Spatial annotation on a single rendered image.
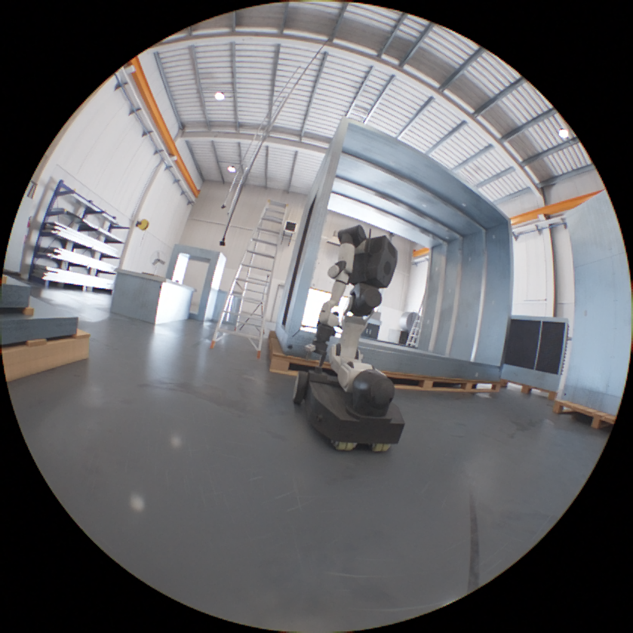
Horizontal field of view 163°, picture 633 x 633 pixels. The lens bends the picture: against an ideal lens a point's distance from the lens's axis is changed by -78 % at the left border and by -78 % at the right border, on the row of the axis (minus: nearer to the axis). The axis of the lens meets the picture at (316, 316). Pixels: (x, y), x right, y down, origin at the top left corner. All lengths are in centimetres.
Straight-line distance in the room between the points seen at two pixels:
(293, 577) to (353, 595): 13
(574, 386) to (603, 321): 96
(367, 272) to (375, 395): 76
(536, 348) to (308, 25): 947
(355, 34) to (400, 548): 846
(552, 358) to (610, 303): 182
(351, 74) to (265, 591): 896
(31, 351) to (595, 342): 484
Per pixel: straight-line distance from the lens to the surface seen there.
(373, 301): 121
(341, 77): 866
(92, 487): 72
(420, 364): 267
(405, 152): 354
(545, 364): 494
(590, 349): 375
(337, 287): 121
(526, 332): 512
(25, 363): 131
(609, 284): 379
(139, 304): 351
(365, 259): 137
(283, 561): 58
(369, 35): 795
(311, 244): 213
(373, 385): 89
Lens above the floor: 51
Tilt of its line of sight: 1 degrees up
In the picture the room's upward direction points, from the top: 12 degrees clockwise
